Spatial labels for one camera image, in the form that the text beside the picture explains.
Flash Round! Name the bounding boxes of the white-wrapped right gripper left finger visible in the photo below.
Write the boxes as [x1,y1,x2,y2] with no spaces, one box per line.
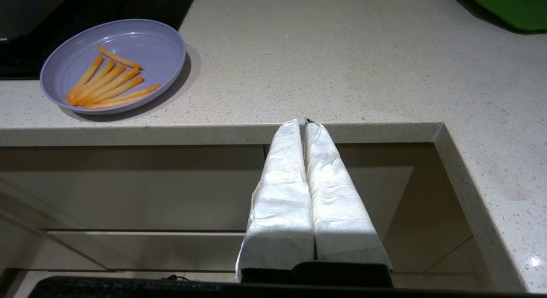
[235,120,315,282]

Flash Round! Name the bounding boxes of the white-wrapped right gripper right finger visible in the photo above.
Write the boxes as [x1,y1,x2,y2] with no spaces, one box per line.
[304,118,392,266]

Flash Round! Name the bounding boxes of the purple round plate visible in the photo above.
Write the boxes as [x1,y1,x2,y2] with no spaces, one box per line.
[40,19,187,115]

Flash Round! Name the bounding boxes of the orange carrot sticks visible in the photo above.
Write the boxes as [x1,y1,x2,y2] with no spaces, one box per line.
[66,55,104,100]
[68,59,117,104]

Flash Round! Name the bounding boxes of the black induction cooktop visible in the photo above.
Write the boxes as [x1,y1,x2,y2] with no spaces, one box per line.
[0,0,200,80]

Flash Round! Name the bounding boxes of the green plastic tray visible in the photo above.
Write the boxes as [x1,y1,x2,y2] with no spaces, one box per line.
[462,0,547,33]

